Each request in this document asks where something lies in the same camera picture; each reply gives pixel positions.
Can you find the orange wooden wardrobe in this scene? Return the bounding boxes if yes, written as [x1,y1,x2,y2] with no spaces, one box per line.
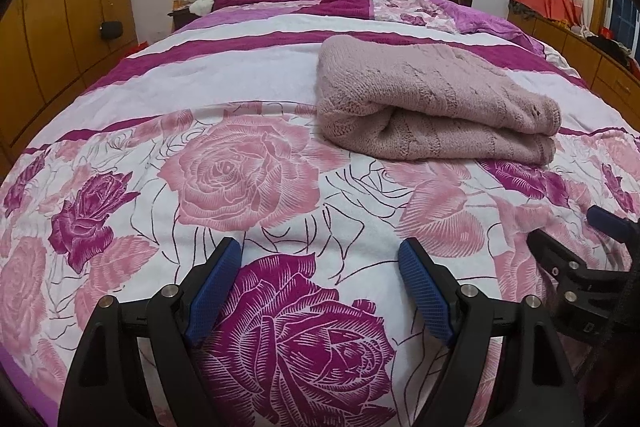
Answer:
[1,0,137,170]

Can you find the floral pink purple bedspread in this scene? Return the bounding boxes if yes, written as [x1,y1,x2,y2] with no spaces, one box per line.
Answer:
[1,0,639,426]

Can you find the small black hanging bag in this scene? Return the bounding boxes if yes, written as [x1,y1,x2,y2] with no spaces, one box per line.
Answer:
[100,20,124,41]

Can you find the pink knitted sweater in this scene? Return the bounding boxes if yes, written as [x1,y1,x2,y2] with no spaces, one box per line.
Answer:
[316,36,562,166]

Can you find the wooden low cabinet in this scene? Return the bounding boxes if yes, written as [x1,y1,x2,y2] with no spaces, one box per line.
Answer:
[508,8,639,129]

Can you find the dark wooden nightstand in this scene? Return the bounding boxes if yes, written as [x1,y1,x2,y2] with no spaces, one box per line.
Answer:
[168,6,198,31]

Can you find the dark clothes on cabinet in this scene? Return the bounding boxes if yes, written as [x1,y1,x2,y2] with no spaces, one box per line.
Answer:
[587,35,629,67]

